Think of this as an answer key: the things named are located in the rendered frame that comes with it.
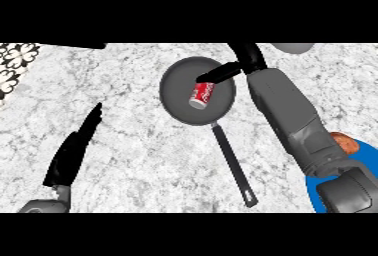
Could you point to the black white patterned tile panel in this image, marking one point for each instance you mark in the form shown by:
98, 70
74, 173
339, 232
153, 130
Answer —
14, 66

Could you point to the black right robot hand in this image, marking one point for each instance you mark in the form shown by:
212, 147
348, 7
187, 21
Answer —
249, 60

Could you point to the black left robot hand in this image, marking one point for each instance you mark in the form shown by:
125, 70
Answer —
74, 150

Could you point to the blue plate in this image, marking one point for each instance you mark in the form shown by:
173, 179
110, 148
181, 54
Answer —
367, 173

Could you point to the red soda can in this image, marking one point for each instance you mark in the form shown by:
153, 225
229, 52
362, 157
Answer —
201, 95

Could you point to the dark grey frying pan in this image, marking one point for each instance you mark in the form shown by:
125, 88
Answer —
197, 100

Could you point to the brown round food item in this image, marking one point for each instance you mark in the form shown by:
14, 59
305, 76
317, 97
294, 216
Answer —
346, 142

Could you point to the grey round object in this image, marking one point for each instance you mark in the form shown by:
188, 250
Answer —
293, 47

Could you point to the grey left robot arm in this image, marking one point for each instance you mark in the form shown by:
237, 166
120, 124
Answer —
49, 204

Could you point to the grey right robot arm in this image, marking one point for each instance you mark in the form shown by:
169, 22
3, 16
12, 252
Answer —
300, 133

